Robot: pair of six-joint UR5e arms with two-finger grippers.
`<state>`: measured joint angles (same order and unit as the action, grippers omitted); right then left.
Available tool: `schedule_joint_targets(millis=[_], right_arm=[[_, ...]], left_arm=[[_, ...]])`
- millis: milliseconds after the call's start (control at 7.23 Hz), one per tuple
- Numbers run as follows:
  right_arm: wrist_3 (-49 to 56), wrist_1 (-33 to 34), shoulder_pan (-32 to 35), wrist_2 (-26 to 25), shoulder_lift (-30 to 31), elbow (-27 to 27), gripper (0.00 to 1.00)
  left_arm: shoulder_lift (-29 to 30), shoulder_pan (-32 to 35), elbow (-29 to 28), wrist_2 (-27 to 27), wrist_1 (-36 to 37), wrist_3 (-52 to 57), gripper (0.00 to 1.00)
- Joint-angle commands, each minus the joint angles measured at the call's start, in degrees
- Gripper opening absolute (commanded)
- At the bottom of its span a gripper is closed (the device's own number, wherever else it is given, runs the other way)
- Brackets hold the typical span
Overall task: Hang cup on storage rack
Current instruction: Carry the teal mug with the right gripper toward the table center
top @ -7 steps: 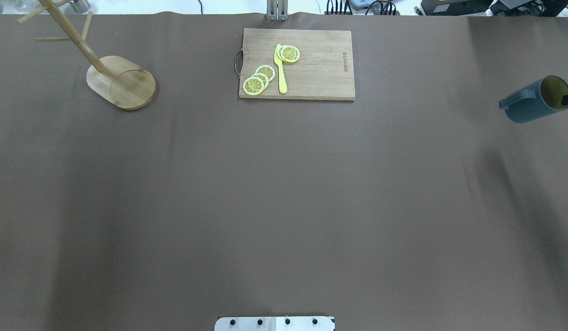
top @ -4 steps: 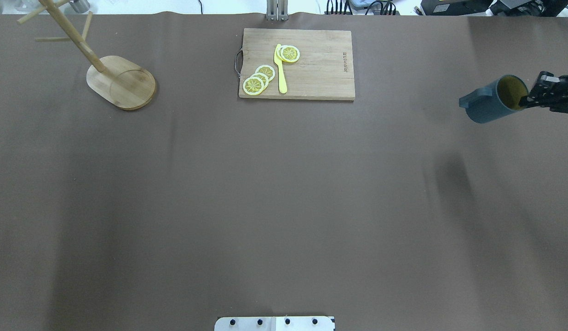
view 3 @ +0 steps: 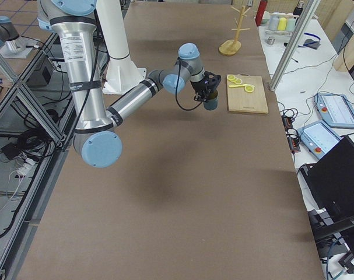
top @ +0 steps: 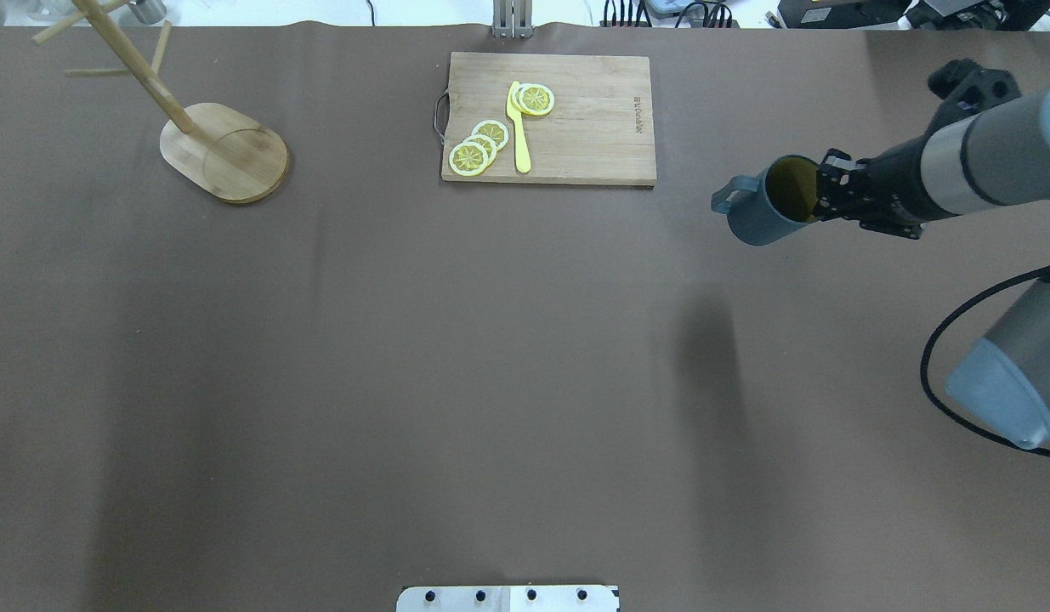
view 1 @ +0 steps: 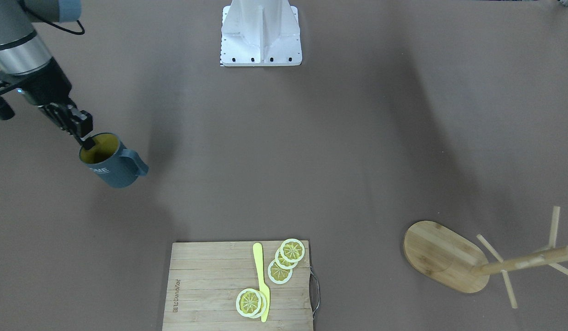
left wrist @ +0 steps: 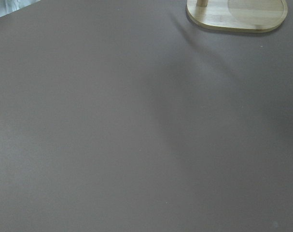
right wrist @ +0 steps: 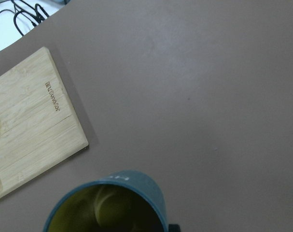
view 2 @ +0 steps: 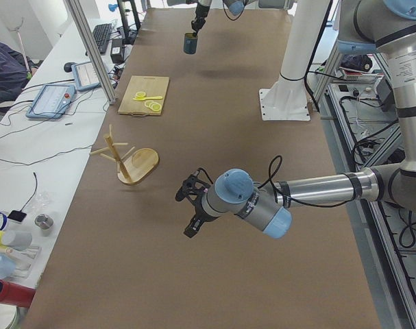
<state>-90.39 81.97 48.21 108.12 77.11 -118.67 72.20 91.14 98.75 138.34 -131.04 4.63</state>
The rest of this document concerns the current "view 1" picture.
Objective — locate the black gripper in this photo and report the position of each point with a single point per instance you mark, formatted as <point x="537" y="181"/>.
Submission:
<point x="45" y="86"/>

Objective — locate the blue mug yellow inside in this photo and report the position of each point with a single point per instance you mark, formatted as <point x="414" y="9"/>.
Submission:
<point x="107" y="156"/>

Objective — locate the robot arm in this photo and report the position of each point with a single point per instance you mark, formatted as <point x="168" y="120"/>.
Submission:
<point x="28" y="67"/>

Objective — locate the wooden cup storage rack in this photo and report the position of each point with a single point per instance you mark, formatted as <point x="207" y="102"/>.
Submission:
<point x="448" y="258"/>

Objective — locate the wooden cutting board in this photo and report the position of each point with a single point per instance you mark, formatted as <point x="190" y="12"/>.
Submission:
<point x="205" y="278"/>

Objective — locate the yellow plastic knife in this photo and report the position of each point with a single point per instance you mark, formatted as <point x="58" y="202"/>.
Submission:
<point x="258" y="255"/>

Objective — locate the middle lemon slice of row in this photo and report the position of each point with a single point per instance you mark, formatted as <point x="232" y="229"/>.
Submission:
<point x="282" y="262"/>

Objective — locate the lemon slice under knife tip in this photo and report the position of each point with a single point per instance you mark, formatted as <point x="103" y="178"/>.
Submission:
<point x="251" y="303"/>

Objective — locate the upper lemon slice of row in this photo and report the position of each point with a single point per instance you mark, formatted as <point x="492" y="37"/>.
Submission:
<point x="277" y="274"/>

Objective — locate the brown table mat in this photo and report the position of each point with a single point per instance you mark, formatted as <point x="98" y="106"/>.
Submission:
<point x="402" y="110"/>

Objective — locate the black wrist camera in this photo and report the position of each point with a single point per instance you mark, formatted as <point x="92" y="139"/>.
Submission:
<point x="7" y="83"/>

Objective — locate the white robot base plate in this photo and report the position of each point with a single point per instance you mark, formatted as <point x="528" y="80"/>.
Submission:
<point x="260" y="33"/>

